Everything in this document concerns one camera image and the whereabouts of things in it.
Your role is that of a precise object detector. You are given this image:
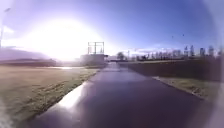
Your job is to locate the grass strip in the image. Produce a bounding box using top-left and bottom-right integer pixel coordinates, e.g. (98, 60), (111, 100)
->
(152, 75), (224, 103)

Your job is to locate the building with roof frame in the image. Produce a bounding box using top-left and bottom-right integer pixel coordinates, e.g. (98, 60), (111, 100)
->
(79, 41), (109, 67)

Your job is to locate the row of tall trees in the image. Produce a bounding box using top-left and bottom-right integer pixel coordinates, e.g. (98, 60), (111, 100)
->
(133, 44), (224, 62)

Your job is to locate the dark wet asphalt path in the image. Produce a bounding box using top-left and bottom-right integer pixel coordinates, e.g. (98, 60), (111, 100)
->
(28, 62), (218, 128)

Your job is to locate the low dark bank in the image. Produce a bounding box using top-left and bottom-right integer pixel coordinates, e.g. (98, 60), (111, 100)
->
(0, 58), (58, 67)

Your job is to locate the green grass field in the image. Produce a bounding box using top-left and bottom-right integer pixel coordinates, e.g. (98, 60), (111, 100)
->
(0, 65), (101, 126)

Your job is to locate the dark hedge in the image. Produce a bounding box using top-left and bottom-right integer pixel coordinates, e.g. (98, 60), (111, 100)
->
(118, 58), (224, 83)

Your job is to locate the round tree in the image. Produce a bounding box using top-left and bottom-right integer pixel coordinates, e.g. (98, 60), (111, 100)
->
(116, 51), (126, 62)

